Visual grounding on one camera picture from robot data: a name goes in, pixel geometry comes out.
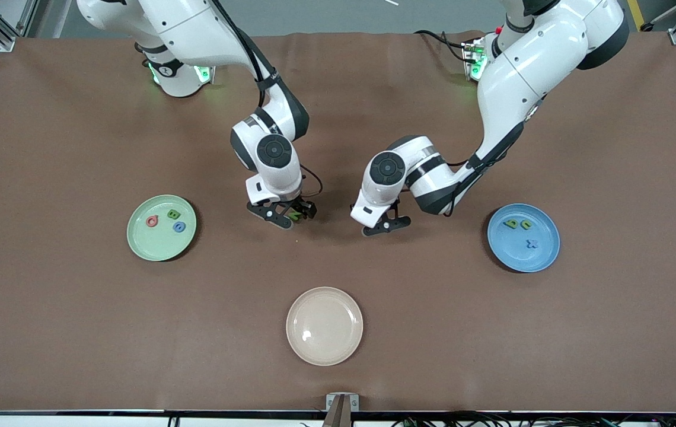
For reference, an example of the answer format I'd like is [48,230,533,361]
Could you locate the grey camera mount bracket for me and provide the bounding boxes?
[323,393,360,427]

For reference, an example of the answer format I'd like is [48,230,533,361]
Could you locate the black stand leg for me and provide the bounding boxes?
[640,0,676,32]

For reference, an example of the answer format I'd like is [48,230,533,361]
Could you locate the black cable bundle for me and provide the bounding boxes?
[391,407,676,427]

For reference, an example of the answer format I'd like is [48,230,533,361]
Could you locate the beige plate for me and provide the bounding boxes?
[286,286,364,367]

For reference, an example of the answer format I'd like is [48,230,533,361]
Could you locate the blue plate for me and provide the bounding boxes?
[487,203,561,273]

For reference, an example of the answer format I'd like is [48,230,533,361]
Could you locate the brown table mat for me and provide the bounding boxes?
[0,31,676,413]

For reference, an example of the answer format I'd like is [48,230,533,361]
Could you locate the green plate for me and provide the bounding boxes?
[126,195,197,262]

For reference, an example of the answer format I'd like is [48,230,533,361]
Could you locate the black arm base cable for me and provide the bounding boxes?
[414,30,469,63]

